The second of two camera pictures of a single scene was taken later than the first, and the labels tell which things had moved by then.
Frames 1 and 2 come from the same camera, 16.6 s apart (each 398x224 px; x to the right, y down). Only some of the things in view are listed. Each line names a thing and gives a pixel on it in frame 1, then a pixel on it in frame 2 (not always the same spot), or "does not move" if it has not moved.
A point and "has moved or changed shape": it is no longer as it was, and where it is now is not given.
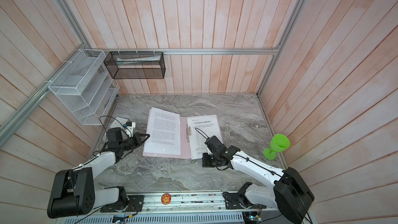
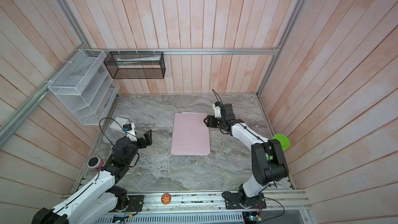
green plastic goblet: x=278 y=143 does not move
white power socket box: x=118 y=122 does not move
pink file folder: x=185 y=150 has moved or changed shape
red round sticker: x=166 y=198 does not move
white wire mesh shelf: x=84 y=87 does not move
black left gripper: x=139 y=141 to x=148 y=139
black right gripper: x=205 y=161 to x=211 y=121
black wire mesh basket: x=136 y=65 does not move
